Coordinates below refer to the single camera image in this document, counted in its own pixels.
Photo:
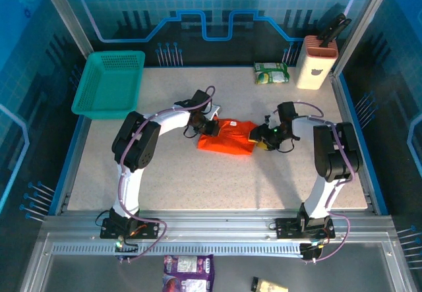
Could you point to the orange t-shirt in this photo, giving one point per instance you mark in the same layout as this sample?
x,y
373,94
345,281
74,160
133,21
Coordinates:
x,y
230,138

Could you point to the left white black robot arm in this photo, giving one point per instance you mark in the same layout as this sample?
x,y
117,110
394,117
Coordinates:
x,y
138,143

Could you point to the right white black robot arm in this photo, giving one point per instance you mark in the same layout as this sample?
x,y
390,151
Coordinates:
x,y
336,153

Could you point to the green snack packet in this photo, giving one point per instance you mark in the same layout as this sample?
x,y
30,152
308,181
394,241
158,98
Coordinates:
x,y
272,74

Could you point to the cream knife block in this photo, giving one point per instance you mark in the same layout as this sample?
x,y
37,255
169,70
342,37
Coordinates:
x,y
313,71

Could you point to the teal plastic mesh basket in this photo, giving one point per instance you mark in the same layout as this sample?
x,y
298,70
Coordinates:
x,y
105,84

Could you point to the beige black packet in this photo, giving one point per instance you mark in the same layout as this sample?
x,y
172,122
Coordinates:
x,y
268,286

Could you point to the purple snack packet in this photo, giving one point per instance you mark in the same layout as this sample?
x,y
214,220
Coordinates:
x,y
188,272

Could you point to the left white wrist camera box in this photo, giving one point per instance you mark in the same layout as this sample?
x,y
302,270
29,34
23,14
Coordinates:
x,y
215,111

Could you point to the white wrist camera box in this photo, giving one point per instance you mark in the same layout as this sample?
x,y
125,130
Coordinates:
x,y
273,117
215,111

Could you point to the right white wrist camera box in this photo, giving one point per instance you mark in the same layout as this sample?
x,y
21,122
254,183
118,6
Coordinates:
x,y
273,117

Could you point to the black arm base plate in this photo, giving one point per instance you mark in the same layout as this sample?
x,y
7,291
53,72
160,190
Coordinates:
x,y
148,229
287,227

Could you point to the aluminium frame rail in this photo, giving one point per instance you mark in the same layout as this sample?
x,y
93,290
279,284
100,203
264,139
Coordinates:
x,y
214,226

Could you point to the aluminium frame post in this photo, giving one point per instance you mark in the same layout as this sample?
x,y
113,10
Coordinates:
x,y
65,12
362,25

